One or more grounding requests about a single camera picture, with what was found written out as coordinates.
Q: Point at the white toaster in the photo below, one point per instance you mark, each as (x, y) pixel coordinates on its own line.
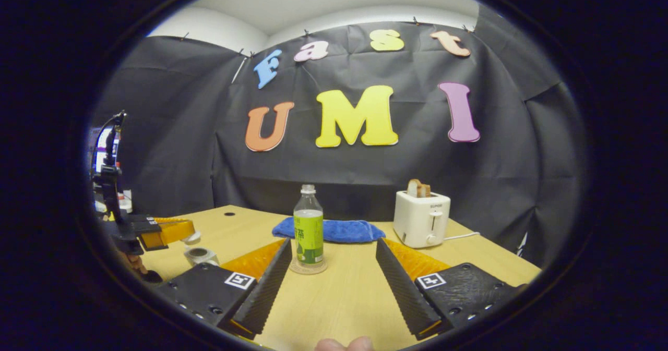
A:
(417, 220)

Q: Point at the blue towel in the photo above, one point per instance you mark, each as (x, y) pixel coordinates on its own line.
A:
(349, 231)

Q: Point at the black backdrop cloth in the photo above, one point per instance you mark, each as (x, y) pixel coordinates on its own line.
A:
(365, 173)

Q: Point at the computer monitor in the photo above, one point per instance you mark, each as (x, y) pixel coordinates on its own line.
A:
(100, 153)

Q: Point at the black and white patterned sheet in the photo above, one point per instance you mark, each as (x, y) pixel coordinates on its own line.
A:
(522, 245)

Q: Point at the toasted bread slice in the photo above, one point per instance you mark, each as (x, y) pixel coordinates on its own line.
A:
(417, 189)

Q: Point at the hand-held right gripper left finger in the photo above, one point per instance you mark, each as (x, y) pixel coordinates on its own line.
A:
(266, 293)

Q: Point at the round coaster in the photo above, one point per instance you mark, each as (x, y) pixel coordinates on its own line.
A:
(292, 268)

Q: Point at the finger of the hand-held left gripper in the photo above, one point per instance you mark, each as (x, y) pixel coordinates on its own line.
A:
(156, 235)
(167, 219)

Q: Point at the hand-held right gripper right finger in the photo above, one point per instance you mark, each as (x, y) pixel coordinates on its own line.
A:
(402, 293)

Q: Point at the white teacup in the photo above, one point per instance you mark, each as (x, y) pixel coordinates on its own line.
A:
(201, 257)

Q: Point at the clear green label water bottle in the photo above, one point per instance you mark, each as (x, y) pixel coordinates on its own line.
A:
(308, 231)

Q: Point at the white teacup lid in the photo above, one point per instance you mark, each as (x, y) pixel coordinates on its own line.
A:
(191, 238)

